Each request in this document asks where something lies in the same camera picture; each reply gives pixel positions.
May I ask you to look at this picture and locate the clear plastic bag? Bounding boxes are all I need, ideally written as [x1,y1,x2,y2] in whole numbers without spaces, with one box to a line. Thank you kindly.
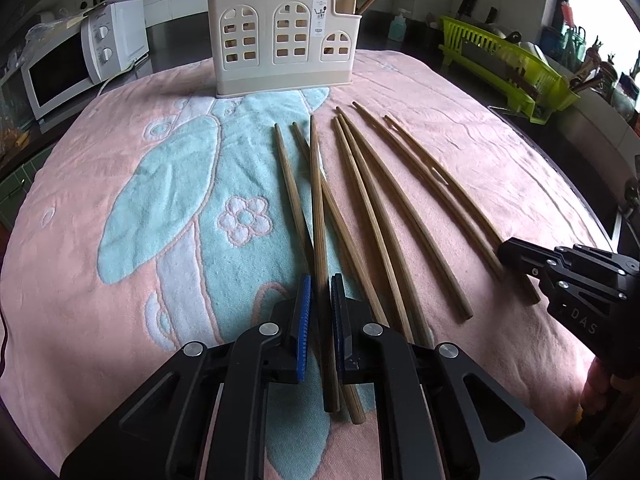
[25,7,98,47]

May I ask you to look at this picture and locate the white microwave cable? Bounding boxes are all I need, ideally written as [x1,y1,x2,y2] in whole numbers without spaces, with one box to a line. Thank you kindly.
[96,61,152,97]

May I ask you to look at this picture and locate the pink printed towel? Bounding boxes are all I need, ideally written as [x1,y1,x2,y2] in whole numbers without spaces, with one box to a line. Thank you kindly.
[0,50,623,480]

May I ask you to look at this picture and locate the clear bag of snacks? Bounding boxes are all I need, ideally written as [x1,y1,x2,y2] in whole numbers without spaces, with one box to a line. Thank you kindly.
[0,110,37,162]

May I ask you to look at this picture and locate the green cabinet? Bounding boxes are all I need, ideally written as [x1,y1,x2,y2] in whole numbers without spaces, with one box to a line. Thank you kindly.
[0,150,52,232]

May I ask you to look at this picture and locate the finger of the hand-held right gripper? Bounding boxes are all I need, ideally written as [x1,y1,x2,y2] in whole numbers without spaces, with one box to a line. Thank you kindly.
[554,243,640,282]
[497,238,628,307]

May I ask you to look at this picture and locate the green plastic dish rack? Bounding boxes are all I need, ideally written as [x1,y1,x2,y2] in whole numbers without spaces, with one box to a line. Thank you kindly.
[438,15,582,125]

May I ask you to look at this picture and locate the group of wooden chopsticks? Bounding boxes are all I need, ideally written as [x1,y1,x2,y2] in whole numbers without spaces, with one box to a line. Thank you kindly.
[273,101,542,426]

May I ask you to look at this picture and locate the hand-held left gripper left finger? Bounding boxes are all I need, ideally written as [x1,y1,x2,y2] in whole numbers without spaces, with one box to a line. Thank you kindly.
[60,274,316,480]

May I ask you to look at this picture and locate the cream plastic utensil holder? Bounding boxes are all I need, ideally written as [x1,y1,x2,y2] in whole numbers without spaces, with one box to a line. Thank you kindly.
[207,0,354,99]

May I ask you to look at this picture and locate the white microwave oven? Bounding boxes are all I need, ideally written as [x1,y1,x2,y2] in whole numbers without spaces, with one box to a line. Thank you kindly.
[20,0,151,121]

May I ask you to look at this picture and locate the person's right hand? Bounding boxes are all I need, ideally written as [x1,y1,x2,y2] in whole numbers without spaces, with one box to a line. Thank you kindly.
[580,357,626,438]

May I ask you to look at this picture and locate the teal soap bottle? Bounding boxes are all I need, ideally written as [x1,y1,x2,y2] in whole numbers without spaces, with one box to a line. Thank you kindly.
[387,8,409,44]

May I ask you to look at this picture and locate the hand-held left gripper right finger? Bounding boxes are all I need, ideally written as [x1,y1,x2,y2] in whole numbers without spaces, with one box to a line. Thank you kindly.
[329,273,587,480]

